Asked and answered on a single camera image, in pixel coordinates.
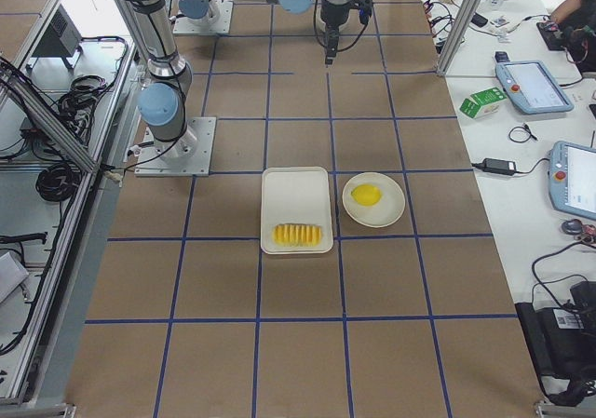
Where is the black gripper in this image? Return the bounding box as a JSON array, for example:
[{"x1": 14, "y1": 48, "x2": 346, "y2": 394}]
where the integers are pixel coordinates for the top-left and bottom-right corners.
[{"x1": 320, "y1": 0, "x2": 353, "y2": 63}]

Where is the yellow lemon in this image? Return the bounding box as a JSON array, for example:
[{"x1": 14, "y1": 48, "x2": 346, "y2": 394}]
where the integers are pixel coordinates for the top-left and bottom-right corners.
[{"x1": 350, "y1": 183, "x2": 383, "y2": 207}]

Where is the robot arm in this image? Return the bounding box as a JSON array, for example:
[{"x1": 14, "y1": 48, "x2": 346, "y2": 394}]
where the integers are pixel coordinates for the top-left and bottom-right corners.
[{"x1": 119, "y1": 0, "x2": 373, "y2": 163}]

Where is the green white carton box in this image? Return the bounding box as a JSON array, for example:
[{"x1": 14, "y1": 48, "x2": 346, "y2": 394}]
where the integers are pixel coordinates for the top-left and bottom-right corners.
[{"x1": 459, "y1": 87, "x2": 507, "y2": 118}]

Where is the cream rectangular tray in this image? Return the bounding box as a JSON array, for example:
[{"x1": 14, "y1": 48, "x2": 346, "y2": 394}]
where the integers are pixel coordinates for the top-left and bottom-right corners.
[{"x1": 260, "y1": 167, "x2": 333, "y2": 255}]

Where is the cream round plate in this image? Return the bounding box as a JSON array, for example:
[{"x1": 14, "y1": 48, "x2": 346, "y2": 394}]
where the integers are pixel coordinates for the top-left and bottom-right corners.
[{"x1": 342, "y1": 172, "x2": 405, "y2": 228}]

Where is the blue teach pendant upper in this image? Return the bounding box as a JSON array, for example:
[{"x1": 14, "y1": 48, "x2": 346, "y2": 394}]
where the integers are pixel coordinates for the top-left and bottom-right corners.
[{"x1": 495, "y1": 61, "x2": 574, "y2": 115}]

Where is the blue teach pendant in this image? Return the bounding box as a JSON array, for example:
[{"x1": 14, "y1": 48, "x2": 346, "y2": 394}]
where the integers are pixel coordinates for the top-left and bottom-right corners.
[
  {"x1": 549, "y1": 141, "x2": 595, "y2": 220},
  {"x1": 495, "y1": 61, "x2": 574, "y2": 115}
]

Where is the sliced yellow bread loaf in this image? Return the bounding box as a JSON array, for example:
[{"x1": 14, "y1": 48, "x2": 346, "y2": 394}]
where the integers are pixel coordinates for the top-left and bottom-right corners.
[{"x1": 272, "y1": 223, "x2": 322, "y2": 247}]

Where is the black power adapter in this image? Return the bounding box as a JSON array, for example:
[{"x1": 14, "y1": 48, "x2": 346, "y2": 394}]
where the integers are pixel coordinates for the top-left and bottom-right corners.
[{"x1": 482, "y1": 158, "x2": 517, "y2": 176}]

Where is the grey electronics box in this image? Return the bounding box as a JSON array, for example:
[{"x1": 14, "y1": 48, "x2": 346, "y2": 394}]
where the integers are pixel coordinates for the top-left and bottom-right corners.
[{"x1": 26, "y1": 5, "x2": 82, "y2": 70}]

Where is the blue teach pendant lower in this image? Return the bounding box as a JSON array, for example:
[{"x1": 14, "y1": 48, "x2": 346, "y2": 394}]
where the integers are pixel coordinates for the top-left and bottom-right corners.
[{"x1": 549, "y1": 141, "x2": 595, "y2": 220}]

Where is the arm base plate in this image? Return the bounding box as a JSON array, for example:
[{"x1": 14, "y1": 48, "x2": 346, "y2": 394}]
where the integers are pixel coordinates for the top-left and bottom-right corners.
[
  {"x1": 173, "y1": 0, "x2": 233, "y2": 36},
  {"x1": 133, "y1": 117, "x2": 216, "y2": 177}
]

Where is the aluminium frame post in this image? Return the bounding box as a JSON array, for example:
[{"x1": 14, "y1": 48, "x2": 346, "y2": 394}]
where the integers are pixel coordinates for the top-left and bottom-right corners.
[{"x1": 436, "y1": 0, "x2": 481, "y2": 76}]

